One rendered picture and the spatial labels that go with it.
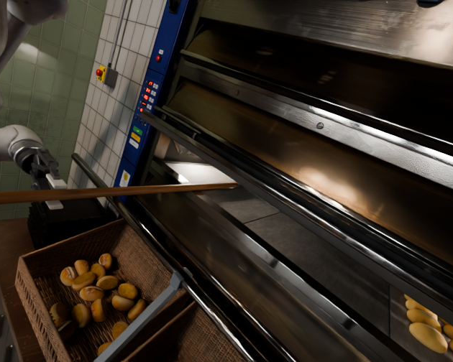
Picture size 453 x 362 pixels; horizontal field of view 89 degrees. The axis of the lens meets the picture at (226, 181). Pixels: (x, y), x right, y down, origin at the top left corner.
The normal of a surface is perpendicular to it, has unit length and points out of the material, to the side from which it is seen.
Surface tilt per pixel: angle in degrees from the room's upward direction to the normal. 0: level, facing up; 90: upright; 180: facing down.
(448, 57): 90
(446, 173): 90
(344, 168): 70
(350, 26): 90
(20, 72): 90
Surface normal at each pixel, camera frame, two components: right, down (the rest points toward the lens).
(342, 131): -0.58, 0.01
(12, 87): 0.72, 0.49
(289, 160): -0.41, -0.29
